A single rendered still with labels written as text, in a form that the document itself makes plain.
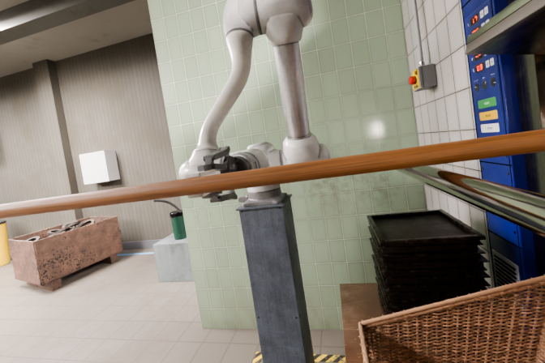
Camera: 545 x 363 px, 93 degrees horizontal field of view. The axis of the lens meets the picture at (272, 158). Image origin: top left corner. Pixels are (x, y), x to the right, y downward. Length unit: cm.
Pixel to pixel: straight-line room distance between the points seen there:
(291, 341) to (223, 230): 86
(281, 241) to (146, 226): 356
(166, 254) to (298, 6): 269
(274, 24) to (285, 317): 118
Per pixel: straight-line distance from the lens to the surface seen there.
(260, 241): 118
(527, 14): 67
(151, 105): 428
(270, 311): 133
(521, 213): 28
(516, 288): 90
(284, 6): 101
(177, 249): 302
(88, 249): 421
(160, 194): 50
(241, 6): 104
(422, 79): 140
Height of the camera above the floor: 124
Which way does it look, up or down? 2 degrees down
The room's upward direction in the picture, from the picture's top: 9 degrees counter-clockwise
